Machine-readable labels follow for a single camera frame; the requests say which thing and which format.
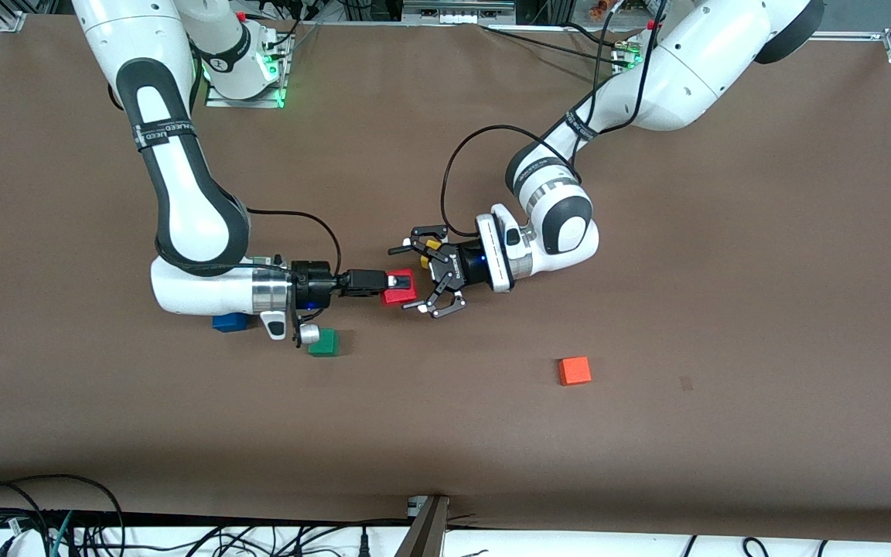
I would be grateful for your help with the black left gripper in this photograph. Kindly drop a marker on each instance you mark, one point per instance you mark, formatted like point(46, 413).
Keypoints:
point(463, 269)

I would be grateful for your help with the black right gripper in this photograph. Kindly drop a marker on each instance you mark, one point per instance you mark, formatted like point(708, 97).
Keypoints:
point(312, 285)

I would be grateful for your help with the red block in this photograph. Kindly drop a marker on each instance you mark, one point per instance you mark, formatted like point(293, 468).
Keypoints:
point(407, 298)

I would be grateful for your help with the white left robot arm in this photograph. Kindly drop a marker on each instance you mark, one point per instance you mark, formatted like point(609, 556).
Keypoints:
point(685, 70)

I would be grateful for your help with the yellow block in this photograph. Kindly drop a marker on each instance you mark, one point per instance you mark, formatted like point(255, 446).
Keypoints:
point(433, 244)

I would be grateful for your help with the green block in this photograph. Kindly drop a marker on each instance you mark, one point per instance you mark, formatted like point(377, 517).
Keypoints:
point(328, 346)

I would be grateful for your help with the blue block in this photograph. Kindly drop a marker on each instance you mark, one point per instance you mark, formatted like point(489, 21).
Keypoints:
point(229, 323)

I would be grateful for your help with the orange block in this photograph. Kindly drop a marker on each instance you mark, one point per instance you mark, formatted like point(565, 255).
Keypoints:
point(575, 370)

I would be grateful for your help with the white socket strip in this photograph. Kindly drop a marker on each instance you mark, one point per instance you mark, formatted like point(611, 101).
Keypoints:
point(457, 15)

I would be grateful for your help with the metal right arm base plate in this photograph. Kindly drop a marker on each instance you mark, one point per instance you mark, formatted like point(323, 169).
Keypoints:
point(252, 102)

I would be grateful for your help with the metal camera post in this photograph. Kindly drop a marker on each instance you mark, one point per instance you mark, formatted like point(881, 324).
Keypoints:
point(424, 534)

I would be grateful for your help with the black frame bar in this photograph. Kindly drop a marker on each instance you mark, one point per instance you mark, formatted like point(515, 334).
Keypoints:
point(182, 520)

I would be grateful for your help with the aluminium frame rail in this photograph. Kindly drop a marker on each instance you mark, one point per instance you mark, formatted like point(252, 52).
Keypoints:
point(855, 35)

